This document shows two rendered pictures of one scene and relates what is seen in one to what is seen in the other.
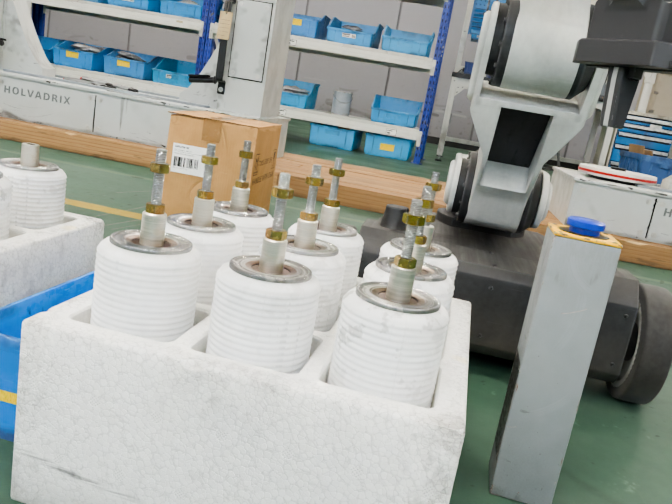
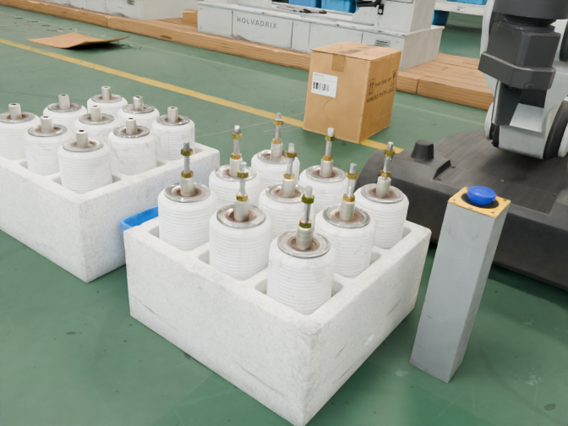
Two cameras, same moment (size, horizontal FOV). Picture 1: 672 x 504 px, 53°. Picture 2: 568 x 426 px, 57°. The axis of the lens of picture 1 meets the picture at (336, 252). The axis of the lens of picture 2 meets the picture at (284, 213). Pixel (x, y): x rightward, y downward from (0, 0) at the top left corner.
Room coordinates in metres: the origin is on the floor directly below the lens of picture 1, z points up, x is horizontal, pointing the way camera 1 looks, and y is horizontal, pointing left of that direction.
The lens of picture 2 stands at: (-0.01, -0.31, 0.62)
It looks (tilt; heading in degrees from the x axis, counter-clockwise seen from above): 27 degrees down; 26
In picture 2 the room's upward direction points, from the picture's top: 4 degrees clockwise
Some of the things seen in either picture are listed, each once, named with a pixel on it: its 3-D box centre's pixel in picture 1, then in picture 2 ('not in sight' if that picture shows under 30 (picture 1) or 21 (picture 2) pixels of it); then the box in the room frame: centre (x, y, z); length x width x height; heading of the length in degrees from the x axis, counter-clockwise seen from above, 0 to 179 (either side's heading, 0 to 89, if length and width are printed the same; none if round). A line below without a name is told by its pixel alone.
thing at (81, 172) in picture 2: not in sight; (88, 188); (0.66, 0.46, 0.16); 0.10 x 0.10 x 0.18
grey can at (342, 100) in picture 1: (341, 103); not in sight; (5.52, 0.16, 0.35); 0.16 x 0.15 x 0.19; 82
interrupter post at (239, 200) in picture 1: (239, 200); (276, 150); (0.84, 0.13, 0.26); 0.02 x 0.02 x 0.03
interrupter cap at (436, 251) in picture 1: (420, 248); (381, 193); (0.80, -0.10, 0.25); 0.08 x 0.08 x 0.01
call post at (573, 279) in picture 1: (548, 366); (456, 289); (0.73, -0.26, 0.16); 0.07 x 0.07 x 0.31; 80
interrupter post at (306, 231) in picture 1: (305, 234); (287, 186); (0.70, 0.03, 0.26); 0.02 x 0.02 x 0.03
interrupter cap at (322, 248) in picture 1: (303, 246); (287, 193); (0.70, 0.03, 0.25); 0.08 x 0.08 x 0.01
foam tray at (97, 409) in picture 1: (281, 383); (281, 272); (0.71, 0.04, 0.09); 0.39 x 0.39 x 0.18; 80
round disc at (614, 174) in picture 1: (616, 174); not in sight; (2.77, -1.07, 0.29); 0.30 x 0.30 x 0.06
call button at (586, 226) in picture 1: (584, 228); (480, 197); (0.73, -0.26, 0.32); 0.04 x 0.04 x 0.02
